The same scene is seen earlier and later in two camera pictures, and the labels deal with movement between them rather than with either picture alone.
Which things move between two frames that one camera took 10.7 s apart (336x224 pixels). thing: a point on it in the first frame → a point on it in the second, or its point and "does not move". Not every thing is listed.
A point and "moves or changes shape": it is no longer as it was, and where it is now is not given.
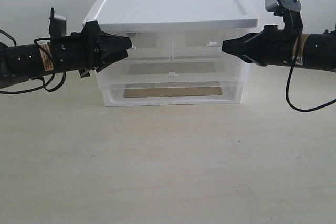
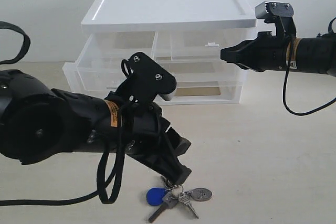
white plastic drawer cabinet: x=177 y=32 does not move
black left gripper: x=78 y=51 → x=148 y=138
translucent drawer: x=147 y=45 moves or changes shape
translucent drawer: x=200 y=44 does not move
